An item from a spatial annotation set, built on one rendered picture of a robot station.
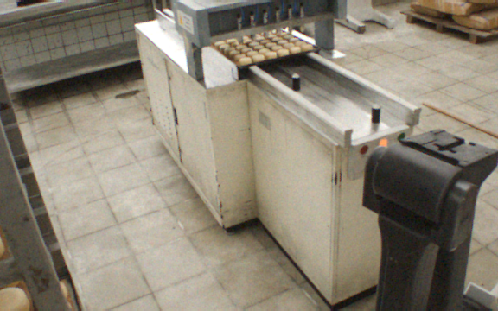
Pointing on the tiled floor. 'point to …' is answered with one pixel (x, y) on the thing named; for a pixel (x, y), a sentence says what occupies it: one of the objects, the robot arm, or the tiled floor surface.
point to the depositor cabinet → (207, 123)
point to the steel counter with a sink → (126, 52)
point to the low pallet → (462, 27)
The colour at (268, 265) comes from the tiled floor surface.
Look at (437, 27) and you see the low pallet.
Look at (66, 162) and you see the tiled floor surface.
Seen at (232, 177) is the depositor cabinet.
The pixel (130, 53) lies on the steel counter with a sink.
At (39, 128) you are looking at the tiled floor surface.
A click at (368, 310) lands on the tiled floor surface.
